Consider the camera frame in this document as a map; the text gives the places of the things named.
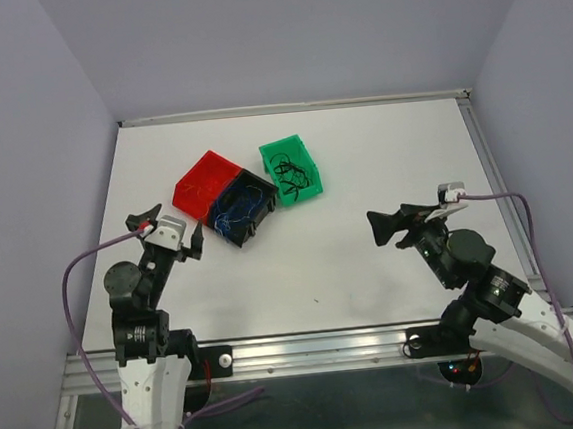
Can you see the aluminium front rail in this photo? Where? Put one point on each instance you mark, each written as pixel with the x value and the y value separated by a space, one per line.
pixel 379 346

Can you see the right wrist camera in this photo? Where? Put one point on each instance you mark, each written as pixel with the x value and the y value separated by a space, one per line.
pixel 449 201

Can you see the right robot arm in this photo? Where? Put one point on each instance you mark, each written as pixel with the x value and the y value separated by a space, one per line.
pixel 496 311

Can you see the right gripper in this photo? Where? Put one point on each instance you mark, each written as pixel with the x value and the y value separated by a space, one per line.
pixel 383 225

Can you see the black plastic bin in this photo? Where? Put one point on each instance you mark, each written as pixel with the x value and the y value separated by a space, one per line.
pixel 241 208

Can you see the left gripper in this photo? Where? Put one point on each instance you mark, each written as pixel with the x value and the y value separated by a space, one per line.
pixel 194 249

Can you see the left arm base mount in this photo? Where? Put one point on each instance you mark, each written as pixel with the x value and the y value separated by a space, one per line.
pixel 211 362

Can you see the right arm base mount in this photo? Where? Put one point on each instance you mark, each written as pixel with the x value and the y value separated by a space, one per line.
pixel 433 341

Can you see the aluminium rail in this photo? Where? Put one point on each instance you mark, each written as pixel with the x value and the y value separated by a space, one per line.
pixel 293 107
pixel 379 346
pixel 510 207

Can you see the red plastic bin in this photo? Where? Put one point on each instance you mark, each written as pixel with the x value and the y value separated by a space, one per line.
pixel 198 189

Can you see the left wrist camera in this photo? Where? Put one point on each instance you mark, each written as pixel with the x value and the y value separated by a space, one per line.
pixel 168 233

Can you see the aluminium right rail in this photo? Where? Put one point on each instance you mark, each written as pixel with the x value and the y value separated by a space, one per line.
pixel 510 207

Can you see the green plastic bin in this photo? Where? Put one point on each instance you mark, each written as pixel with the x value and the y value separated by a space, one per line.
pixel 293 171

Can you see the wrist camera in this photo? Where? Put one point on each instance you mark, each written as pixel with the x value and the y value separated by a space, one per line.
pixel 168 233
pixel 449 201

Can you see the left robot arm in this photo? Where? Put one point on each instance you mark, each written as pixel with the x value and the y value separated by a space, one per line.
pixel 154 361

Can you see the aluminium back rail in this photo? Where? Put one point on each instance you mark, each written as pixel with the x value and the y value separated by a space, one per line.
pixel 293 107

